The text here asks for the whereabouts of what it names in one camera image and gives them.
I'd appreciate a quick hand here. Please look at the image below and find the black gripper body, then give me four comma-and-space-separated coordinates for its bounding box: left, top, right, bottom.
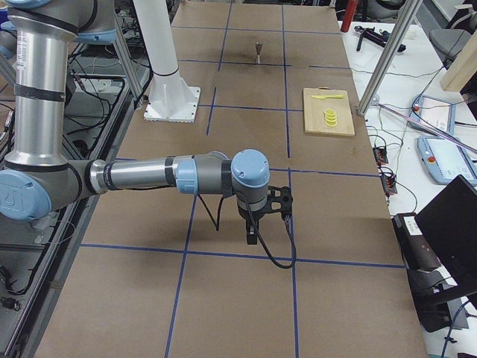
237, 199, 273, 233

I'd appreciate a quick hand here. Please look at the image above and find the front lemon slice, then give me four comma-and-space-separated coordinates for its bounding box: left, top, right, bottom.
325, 118, 338, 128

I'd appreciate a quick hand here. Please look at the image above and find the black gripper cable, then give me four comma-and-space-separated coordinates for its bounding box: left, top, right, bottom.
247, 208, 297, 269

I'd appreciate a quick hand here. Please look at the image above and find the yellow plastic knife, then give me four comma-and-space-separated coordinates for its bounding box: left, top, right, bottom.
311, 94, 344, 100

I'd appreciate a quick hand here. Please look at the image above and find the steel double jigger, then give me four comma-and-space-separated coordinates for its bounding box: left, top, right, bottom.
255, 42, 262, 64

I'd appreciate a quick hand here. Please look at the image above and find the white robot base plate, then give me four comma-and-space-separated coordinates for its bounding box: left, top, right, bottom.
144, 84, 200, 123

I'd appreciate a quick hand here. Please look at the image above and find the black label printer box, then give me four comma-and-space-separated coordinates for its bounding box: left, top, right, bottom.
392, 213, 440, 272

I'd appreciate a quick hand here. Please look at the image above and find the red cylinder bottle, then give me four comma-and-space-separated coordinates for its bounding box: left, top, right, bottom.
341, 0, 359, 33

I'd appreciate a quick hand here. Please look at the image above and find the green handled reacher grabber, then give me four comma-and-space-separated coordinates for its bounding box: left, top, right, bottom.
371, 98, 476, 154

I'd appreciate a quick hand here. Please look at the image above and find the aluminium frame post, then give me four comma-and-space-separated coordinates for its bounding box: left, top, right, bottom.
357, 0, 423, 116

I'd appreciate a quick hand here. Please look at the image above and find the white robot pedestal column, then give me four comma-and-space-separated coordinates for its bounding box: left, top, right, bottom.
133, 0, 179, 77

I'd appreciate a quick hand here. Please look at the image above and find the grey office chair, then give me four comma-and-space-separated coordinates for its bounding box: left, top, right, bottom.
429, 2, 476, 68

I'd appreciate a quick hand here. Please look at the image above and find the bamboo cutting board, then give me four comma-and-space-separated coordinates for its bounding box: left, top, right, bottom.
303, 88, 355, 137

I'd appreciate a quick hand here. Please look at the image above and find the black tripod stick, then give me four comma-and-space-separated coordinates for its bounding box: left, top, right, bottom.
354, 25, 391, 51

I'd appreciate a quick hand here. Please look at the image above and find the far blue teach pendant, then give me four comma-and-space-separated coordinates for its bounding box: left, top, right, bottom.
409, 95, 456, 134

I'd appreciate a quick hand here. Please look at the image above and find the black computer monitor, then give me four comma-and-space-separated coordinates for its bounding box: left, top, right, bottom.
415, 175, 476, 285

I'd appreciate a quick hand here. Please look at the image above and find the near blue teach pendant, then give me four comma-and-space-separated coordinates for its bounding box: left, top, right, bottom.
417, 136, 476, 186

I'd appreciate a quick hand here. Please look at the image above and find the blue teach pendant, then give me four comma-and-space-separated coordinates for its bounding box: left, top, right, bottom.
409, 95, 456, 134
417, 136, 476, 186

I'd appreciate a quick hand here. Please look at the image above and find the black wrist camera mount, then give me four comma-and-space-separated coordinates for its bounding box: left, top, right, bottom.
267, 186, 294, 221

